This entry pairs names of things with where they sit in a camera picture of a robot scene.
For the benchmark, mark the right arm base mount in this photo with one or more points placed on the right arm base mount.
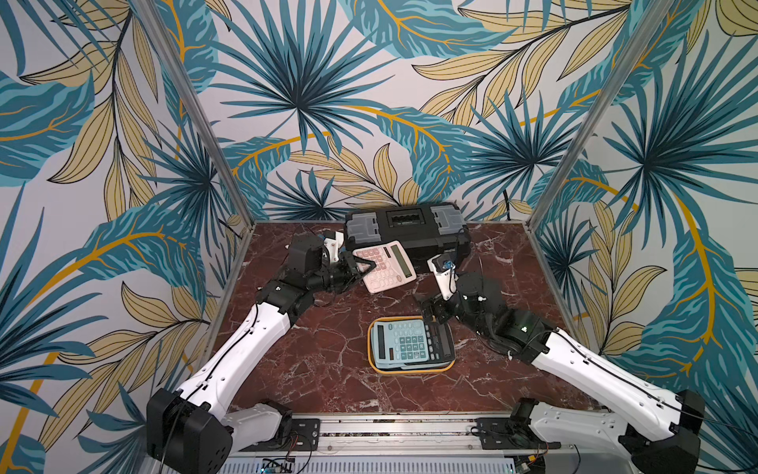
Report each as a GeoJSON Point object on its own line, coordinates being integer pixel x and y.
{"type": "Point", "coordinates": [513, 432]}

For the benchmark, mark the pink calculator face down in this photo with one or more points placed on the pink calculator face down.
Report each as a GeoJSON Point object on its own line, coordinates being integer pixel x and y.
{"type": "Point", "coordinates": [393, 267]}

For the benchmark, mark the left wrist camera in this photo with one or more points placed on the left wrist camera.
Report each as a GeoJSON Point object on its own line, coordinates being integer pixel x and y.
{"type": "Point", "coordinates": [333, 242]}

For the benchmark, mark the aluminium frame post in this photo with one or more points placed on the aluminium frame post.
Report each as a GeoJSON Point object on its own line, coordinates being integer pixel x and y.
{"type": "Point", "coordinates": [616, 79]}
{"type": "Point", "coordinates": [157, 33]}

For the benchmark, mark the left aluminium frame post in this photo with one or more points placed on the left aluminium frame post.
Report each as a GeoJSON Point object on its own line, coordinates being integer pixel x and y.
{"type": "Point", "coordinates": [157, 33]}

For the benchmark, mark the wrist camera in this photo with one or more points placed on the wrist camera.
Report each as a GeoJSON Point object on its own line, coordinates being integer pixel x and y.
{"type": "Point", "coordinates": [443, 268]}
{"type": "Point", "coordinates": [333, 242]}

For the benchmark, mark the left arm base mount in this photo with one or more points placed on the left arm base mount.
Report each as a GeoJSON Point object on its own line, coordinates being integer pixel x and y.
{"type": "Point", "coordinates": [269, 427]}

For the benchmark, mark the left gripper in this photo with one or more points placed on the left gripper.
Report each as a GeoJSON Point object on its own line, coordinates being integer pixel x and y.
{"type": "Point", "coordinates": [349, 264]}

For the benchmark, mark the light blue calculator face down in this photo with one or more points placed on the light blue calculator face down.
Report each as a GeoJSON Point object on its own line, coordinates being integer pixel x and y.
{"type": "Point", "coordinates": [400, 342]}

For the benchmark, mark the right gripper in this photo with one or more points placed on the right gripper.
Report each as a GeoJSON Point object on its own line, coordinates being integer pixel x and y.
{"type": "Point", "coordinates": [439, 306]}

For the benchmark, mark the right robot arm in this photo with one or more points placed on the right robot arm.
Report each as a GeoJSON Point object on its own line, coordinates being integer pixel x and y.
{"type": "Point", "coordinates": [654, 429]}

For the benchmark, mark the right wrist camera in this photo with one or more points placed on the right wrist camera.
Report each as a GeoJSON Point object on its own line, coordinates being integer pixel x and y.
{"type": "Point", "coordinates": [443, 268]}

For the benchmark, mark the right aluminium frame post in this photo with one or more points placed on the right aluminium frame post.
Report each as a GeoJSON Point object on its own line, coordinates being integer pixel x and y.
{"type": "Point", "coordinates": [616, 79]}

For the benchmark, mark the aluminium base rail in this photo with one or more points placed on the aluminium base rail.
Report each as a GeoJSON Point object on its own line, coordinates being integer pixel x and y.
{"type": "Point", "coordinates": [413, 443]}

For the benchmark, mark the black plastic toolbox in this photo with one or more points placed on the black plastic toolbox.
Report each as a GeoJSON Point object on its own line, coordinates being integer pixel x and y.
{"type": "Point", "coordinates": [425, 231]}

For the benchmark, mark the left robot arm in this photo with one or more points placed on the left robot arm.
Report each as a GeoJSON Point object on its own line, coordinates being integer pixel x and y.
{"type": "Point", "coordinates": [191, 429]}

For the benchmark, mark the yellow plastic tray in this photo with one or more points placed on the yellow plastic tray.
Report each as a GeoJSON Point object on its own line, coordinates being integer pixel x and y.
{"type": "Point", "coordinates": [414, 368]}

